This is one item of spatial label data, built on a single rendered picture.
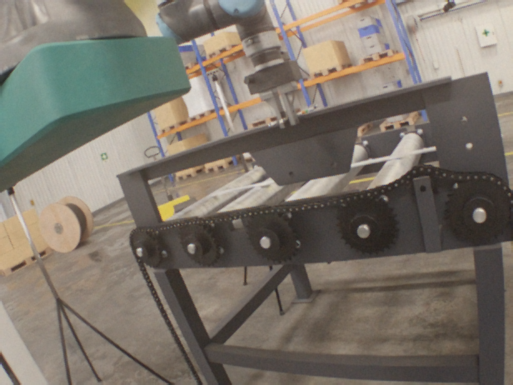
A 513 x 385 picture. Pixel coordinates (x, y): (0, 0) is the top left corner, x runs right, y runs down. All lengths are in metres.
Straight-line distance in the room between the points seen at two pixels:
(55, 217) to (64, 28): 7.25
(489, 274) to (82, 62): 0.97
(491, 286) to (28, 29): 1.04
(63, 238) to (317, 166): 6.81
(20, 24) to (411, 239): 0.95
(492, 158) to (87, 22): 0.85
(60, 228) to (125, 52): 7.25
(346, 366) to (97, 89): 1.21
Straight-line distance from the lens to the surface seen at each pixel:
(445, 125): 0.92
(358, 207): 0.96
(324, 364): 1.38
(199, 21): 0.82
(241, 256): 1.27
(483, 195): 0.90
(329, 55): 9.01
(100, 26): 0.31
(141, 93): 0.31
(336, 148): 1.00
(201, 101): 10.99
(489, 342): 1.16
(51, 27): 0.30
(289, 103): 0.92
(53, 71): 0.27
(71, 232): 7.42
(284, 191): 1.67
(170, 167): 1.35
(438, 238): 0.92
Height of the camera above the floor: 1.20
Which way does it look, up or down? 11 degrees down
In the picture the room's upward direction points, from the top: 19 degrees counter-clockwise
